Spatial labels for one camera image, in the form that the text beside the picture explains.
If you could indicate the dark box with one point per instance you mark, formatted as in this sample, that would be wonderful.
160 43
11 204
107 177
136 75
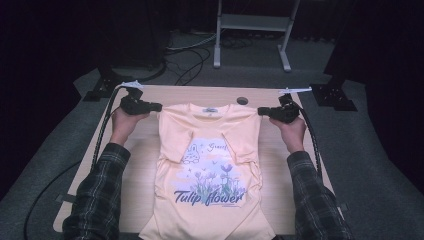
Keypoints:
140 43

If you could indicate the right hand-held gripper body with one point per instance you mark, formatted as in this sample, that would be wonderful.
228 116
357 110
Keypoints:
285 111

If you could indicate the grey tape strip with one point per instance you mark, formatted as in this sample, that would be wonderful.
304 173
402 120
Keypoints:
344 207
63 198

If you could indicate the peach printed t-shirt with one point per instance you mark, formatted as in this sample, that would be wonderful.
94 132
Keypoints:
206 173

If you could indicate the person's right hand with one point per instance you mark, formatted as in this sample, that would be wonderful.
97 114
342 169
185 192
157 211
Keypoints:
291 133

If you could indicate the person's left hand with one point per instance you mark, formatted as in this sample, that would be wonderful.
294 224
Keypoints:
125 125

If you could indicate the white metal stand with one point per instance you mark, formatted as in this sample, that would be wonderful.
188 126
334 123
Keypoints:
253 22

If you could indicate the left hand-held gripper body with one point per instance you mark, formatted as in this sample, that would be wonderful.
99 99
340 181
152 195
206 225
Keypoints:
135 104

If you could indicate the black stand base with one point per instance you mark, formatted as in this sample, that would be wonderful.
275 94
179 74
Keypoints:
333 96
106 83

